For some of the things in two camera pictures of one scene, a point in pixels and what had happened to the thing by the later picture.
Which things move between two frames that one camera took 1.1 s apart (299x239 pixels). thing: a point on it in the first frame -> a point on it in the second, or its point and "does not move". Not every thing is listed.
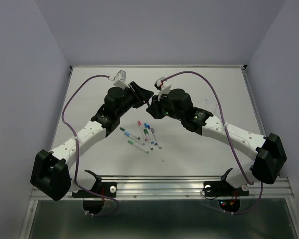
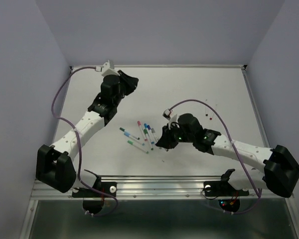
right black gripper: [154, 110] -> [166, 140]
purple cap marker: [149, 128] does not move
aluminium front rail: [192, 188] does not move
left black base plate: [106, 189] does not move
